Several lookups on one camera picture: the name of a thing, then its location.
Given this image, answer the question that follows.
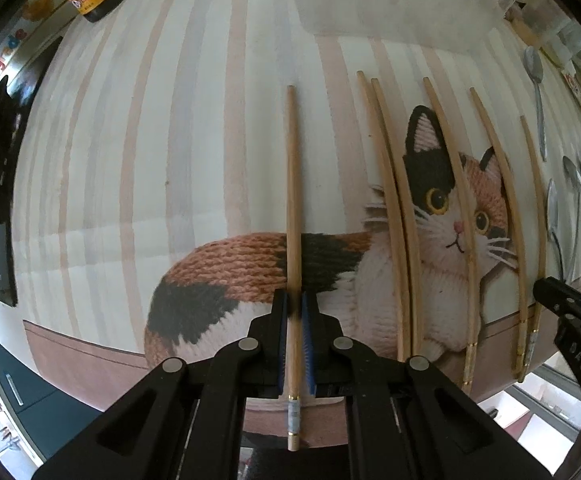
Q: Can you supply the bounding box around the round bowl steel spoon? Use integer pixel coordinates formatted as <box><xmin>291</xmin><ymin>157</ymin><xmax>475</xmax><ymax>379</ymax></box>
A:
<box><xmin>562</xmin><ymin>155</ymin><xmax>581</xmax><ymax>281</ymax></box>

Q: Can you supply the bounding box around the wooden chopstick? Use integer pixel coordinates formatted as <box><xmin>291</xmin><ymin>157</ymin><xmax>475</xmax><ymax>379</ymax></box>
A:
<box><xmin>371</xmin><ymin>78</ymin><xmax>424</xmax><ymax>356</ymax></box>
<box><xmin>357</xmin><ymin>70</ymin><xmax>411</xmax><ymax>361</ymax></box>
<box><xmin>517</xmin><ymin>115</ymin><xmax>548</xmax><ymax>384</ymax></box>
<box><xmin>423</xmin><ymin>77</ymin><xmax>481</xmax><ymax>396</ymax></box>
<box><xmin>286</xmin><ymin>86</ymin><xmax>304</xmax><ymax>452</ymax></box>
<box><xmin>469</xmin><ymin>87</ymin><xmax>529</xmax><ymax>382</ymax></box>

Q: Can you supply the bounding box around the patterned handle steel spoon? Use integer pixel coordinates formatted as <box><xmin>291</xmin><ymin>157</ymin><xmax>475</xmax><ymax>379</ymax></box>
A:
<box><xmin>523</xmin><ymin>46</ymin><xmax>548</xmax><ymax>162</ymax></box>

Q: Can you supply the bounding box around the large steel spoon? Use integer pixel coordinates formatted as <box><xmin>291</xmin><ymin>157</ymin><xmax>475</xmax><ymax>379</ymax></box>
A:
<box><xmin>545</xmin><ymin>179</ymin><xmax>565</xmax><ymax>282</ymax></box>

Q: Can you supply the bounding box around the cat pattern striped table mat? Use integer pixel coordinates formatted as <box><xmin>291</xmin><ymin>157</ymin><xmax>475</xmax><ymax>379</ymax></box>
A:
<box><xmin>13</xmin><ymin>0</ymin><xmax>581</xmax><ymax>410</ymax></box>

